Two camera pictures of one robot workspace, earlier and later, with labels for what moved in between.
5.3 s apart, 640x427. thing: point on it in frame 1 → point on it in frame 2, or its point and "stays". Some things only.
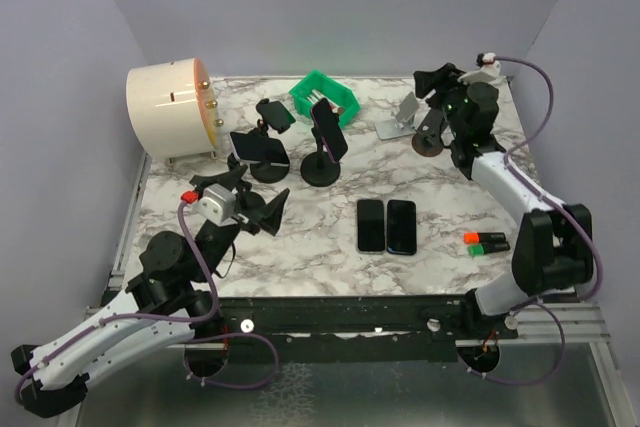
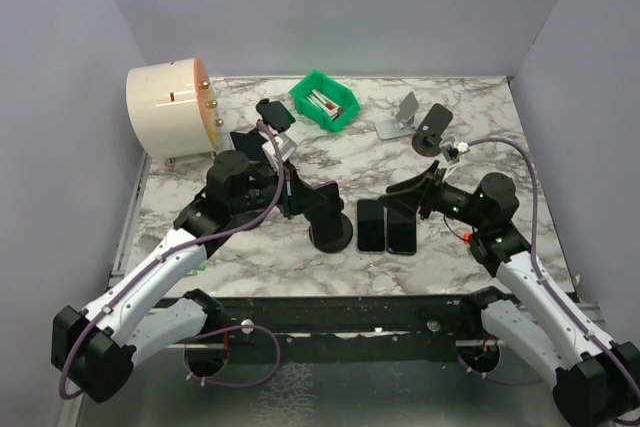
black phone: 401,227 stays
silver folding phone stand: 404,122 stays
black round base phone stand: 319,168 → 341,244
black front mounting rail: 353,329 stays
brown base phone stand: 429,141 stays
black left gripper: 269,214 → 297,194
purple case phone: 330,128 → 331,190
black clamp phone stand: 276,116 stays
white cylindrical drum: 173,108 stays
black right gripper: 440,80 → 409,193
